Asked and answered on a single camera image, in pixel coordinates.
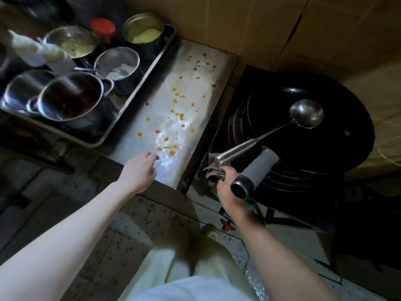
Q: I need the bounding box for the person's left hand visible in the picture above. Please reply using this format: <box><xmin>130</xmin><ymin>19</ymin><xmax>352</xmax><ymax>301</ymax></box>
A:
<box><xmin>117</xmin><ymin>152</ymin><xmax>160</xmax><ymax>196</ymax></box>

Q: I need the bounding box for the person's right hand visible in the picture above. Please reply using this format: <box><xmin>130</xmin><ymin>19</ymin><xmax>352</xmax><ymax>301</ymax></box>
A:
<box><xmin>216</xmin><ymin>166</ymin><xmax>249</xmax><ymax>217</ymax></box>

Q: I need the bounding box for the dark grey rag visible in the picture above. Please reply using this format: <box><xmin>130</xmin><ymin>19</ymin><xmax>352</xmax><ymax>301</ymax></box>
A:
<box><xmin>203</xmin><ymin>152</ymin><xmax>227</xmax><ymax>183</ymax></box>

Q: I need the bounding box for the person's left forearm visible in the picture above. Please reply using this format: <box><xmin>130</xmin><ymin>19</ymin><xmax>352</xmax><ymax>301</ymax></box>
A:
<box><xmin>0</xmin><ymin>181</ymin><xmax>135</xmax><ymax>301</ymax></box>

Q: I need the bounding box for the person's right forearm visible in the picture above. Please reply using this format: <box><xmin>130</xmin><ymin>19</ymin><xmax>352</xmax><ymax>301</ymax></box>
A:
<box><xmin>231</xmin><ymin>209</ymin><xmax>340</xmax><ymax>301</ymax></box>

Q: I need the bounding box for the dark steel countertop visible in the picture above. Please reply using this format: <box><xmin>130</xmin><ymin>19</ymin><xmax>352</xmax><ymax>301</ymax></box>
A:
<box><xmin>103</xmin><ymin>39</ymin><xmax>240</xmax><ymax>190</ymax></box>

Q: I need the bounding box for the person's white shirt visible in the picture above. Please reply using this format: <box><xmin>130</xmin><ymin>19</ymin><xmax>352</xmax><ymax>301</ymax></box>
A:
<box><xmin>127</xmin><ymin>275</ymin><xmax>253</xmax><ymax>301</ymax></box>

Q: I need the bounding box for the steel tray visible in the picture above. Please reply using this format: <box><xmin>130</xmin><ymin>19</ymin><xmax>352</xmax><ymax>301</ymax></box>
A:
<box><xmin>0</xmin><ymin>23</ymin><xmax>177</xmax><ymax>149</ymax></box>

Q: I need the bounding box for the steel pot with oil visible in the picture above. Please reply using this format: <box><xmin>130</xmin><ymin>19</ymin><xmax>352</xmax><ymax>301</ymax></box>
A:
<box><xmin>26</xmin><ymin>71</ymin><xmax>115</xmax><ymax>130</ymax></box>

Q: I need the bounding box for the black metal stove stand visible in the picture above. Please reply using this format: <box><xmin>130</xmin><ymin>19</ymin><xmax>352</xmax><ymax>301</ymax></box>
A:
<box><xmin>188</xmin><ymin>65</ymin><xmax>348</xmax><ymax>235</ymax></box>

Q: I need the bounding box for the black wok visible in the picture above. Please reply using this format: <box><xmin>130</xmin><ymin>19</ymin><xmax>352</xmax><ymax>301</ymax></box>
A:
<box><xmin>228</xmin><ymin>69</ymin><xmax>376</xmax><ymax>201</ymax></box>

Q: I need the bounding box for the steel ladle with round scoop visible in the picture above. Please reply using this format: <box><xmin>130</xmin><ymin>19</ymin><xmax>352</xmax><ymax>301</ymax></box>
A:
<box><xmin>214</xmin><ymin>99</ymin><xmax>325</xmax><ymax>168</ymax></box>

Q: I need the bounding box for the small steel spoon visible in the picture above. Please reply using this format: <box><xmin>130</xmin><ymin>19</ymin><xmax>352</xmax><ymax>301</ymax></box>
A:
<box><xmin>74</xmin><ymin>66</ymin><xmax>121</xmax><ymax>75</ymax></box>

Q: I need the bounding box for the steel cup with white powder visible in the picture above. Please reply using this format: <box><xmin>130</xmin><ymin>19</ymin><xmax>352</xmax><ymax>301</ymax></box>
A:
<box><xmin>93</xmin><ymin>46</ymin><xmax>141</xmax><ymax>97</ymax></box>

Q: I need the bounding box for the steel bowl with yellow powder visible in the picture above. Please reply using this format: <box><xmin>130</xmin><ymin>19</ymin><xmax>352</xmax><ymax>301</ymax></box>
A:
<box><xmin>122</xmin><ymin>13</ymin><xmax>166</xmax><ymax>60</ymax></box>

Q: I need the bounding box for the clear squeeze bottle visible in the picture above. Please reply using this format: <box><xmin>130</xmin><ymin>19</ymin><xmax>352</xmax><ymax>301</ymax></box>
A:
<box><xmin>37</xmin><ymin>37</ymin><xmax>77</xmax><ymax>76</ymax></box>
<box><xmin>8</xmin><ymin>29</ymin><xmax>46</xmax><ymax>68</ymax></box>

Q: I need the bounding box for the small steel cup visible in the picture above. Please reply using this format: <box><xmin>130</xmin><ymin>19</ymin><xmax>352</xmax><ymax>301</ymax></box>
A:
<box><xmin>43</xmin><ymin>25</ymin><xmax>99</xmax><ymax>68</ymax></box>

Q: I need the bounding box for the wide steel seasoning bowl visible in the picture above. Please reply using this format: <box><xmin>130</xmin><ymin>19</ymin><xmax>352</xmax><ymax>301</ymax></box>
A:
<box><xmin>2</xmin><ymin>69</ymin><xmax>58</xmax><ymax>116</ymax></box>

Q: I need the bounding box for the small dark bottle red cap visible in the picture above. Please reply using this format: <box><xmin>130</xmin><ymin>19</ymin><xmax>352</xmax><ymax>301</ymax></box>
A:
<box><xmin>91</xmin><ymin>18</ymin><xmax>117</xmax><ymax>44</ymax></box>

